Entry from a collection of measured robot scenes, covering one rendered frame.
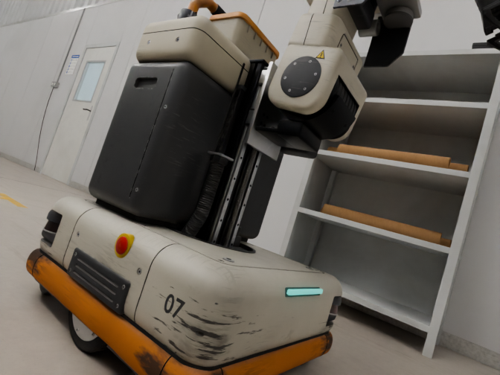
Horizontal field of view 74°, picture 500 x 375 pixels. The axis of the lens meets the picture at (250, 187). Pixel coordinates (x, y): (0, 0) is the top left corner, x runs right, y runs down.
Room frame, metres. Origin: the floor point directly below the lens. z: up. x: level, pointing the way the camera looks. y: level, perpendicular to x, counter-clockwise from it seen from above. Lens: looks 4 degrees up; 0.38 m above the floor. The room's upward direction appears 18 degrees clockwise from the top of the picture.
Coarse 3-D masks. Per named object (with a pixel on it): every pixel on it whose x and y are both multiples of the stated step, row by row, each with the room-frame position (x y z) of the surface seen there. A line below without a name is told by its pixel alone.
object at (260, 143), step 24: (264, 72) 0.89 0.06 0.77; (264, 96) 0.86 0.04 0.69; (336, 96) 0.74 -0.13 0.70; (264, 120) 0.89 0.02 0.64; (288, 120) 0.81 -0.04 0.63; (312, 120) 0.78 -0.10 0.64; (336, 120) 0.80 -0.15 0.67; (264, 144) 0.91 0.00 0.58; (288, 144) 0.91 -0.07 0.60; (312, 144) 0.85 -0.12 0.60
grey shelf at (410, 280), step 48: (480, 48) 1.62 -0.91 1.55; (384, 96) 2.30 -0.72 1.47; (432, 96) 2.12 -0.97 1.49; (480, 96) 1.97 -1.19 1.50; (336, 144) 2.34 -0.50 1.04; (384, 144) 2.24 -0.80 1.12; (432, 144) 2.07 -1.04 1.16; (480, 144) 1.56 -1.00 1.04; (336, 192) 2.38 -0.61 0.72; (384, 192) 2.19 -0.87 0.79; (432, 192) 2.03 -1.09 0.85; (288, 240) 2.04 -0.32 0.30; (336, 240) 2.32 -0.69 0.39; (384, 240) 2.15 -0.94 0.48; (384, 288) 2.10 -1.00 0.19; (432, 288) 1.95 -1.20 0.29; (432, 336) 1.55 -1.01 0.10
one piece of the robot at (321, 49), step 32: (320, 0) 0.82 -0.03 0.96; (320, 32) 0.75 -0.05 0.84; (352, 32) 0.86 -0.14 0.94; (288, 64) 0.78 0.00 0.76; (320, 64) 0.73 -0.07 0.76; (352, 64) 0.85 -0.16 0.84; (288, 96) 0.77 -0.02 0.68; (320, 96) 0.72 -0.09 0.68; (352, 96) 0.82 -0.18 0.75; (352, 128) 0.88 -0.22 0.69
